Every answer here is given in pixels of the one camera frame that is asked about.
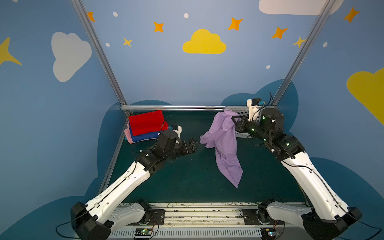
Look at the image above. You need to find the white plastic laundry basket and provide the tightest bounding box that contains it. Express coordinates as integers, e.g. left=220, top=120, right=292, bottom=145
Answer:
left=225, top=106, right=262, bottom=139

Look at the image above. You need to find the purple t shirt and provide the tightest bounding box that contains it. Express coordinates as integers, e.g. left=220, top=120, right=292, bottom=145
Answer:
left=200, top=110, right=243, bottom=188

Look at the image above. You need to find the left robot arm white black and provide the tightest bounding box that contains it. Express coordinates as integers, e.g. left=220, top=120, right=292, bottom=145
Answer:
left=71, top=130, right=200, bottom=240

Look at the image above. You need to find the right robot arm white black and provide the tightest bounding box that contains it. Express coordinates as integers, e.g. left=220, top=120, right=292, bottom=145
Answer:
left=232, top=108, right=362, bottom=240

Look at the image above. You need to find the folded red t shirt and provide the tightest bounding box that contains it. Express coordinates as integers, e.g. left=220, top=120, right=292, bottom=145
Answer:
left=129, top=111, right=169, bottom=136

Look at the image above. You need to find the folded pink t shirt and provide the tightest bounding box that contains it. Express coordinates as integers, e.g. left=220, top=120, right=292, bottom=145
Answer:
left=124, top=125, right=134, bottom=144

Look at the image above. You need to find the rear horizontal aluminium bar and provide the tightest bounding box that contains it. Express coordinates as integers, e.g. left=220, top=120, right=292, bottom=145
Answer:
left=121, top=104, right=279, bottom=112

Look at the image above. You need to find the left controller circuit board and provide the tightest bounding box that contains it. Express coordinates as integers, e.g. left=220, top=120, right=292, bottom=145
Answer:
left=134, top=228, right=153, bottom=239

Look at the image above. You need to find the controller circuit board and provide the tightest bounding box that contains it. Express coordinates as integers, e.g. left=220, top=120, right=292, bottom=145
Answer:
left=260, top=228, right=277, bottom=240
left=134, top=228, right=153, bottom=239

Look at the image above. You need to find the right controller circuit board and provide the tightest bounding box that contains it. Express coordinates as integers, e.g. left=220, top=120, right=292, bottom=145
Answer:
left=260, top=228, right=277, bottom=240

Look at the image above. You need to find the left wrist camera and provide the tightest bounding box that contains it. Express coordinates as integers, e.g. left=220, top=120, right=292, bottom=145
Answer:
left=170, top=124, right=182, bottom=138

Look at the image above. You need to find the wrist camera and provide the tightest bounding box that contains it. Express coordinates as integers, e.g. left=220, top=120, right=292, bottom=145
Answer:
left=247, top=98, right=266, bottom=121
left=170, top=124, right=182, bottom=138

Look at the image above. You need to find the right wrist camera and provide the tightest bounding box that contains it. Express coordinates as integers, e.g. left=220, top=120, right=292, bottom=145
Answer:
left=247, top=98, right=266, bottom=121

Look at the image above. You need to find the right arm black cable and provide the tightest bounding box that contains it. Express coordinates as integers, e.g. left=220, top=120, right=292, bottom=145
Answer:
left=281, top=160, right=382, bottom=240

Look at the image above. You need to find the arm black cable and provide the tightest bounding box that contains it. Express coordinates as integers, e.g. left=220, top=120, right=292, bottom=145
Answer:
left=55, top=220, right=79, bottom=240
left=281, top=160, right=382, bottom=240

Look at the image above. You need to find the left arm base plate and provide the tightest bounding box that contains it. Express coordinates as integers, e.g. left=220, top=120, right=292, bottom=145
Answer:
left=130, top=210, right=165, bottom=226

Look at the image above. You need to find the aluminium rail base frame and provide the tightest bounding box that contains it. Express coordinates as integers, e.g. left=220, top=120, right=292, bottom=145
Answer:
left=104, top=202, right=331, bottom=240

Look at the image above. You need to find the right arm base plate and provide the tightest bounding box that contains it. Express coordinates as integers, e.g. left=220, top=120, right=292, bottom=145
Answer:
left=240, top=209, right=285, bottom=225

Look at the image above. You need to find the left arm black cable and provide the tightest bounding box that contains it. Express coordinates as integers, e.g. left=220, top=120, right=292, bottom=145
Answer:
left=55, top=220, right=79, bottom=240

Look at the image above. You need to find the right slanted aluminium post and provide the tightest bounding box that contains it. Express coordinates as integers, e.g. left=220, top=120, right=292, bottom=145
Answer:
left=272, top=0, right=337, bottom=106

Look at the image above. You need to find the slanted aluminium post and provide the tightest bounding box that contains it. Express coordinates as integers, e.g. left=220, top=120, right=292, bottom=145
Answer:
left=272, top=0, right=337, bottom=106
left=71, top=0, right=131, bottom=117

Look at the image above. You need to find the left slanted aluminium post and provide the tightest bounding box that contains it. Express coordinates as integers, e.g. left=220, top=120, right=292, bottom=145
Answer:
left=71, top=0, right=131, bottom=117

